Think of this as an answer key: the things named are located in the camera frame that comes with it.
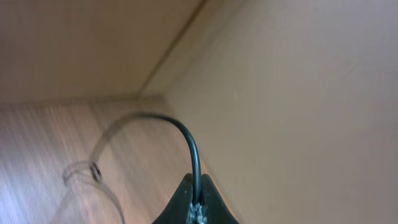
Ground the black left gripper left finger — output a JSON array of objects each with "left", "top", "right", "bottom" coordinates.
[{"left": 152, "top": 174, "right": 193, "bottom": 224}]

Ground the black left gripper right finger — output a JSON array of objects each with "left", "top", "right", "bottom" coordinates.
[{"left": 201, "top": 174, "right": 239, "bottom": 224}]

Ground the black separated USB cable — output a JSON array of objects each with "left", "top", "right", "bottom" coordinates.
[{"left": 62, "top": 111, "right": 202, "bottom": 224}]

